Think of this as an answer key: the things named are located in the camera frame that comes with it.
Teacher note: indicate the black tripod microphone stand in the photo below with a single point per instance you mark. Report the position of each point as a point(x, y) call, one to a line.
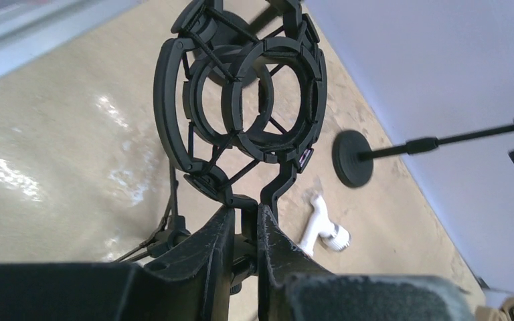
point(243, 143)

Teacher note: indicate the black round-base stand left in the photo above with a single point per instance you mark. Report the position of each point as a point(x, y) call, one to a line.
point(227, 40)

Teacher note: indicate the white plastic faucet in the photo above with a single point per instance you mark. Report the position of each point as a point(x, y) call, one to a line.
point(319, 225)

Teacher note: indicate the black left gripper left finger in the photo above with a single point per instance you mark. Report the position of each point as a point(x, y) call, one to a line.
point(190, 282)

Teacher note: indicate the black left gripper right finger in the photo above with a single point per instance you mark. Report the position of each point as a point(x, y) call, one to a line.
point(292, 286)

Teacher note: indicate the black round-base stand centre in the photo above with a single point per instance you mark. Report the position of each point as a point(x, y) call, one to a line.
point(353, 157)

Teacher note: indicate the black round-base stand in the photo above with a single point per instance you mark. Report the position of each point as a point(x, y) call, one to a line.
point(353, 157)
point(227, 40)

